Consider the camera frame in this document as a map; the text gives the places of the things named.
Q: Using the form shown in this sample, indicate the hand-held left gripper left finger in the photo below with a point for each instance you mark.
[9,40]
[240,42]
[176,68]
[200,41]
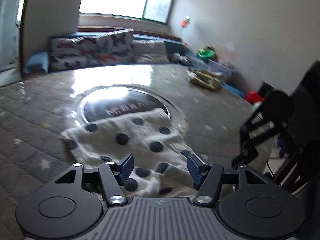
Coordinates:
[126,168]

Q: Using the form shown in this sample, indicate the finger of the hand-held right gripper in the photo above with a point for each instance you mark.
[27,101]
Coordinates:
[265,122]
[246,156]

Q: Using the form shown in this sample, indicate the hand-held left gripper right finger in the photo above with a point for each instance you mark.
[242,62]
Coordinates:
[196,170]

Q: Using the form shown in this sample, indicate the white blue polka dot pants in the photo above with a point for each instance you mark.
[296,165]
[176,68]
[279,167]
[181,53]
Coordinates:
[140,135]

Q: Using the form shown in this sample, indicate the red plastic item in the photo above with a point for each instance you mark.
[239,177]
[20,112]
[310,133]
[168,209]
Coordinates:
[253,97]

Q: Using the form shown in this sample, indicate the round black table inset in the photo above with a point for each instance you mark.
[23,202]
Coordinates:
[120,102]

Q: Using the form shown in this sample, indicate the pale purple storage box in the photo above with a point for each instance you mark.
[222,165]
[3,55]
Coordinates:
[221,68]

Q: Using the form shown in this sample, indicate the yellow crumpled cloth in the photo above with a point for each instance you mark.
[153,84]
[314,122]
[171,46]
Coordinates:
[205,78]

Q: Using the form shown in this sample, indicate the green plastic basin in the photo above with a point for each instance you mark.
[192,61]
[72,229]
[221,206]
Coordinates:
[206,53]

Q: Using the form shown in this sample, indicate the grey quilted table cover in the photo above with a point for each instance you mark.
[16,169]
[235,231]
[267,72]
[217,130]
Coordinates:
[37,110]

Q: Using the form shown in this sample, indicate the beige cushion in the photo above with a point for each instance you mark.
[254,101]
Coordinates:
[151,51]

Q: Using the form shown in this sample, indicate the butterfly print cushion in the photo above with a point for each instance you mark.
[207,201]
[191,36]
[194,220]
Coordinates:
[115,46]
[72,55]

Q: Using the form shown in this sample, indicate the blue sofa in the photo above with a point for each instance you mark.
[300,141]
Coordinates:
[37,61]

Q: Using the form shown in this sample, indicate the white door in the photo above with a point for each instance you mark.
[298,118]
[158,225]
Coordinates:
[10,30]

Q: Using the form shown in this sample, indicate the orange wall toy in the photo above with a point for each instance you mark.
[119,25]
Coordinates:
[185,23]

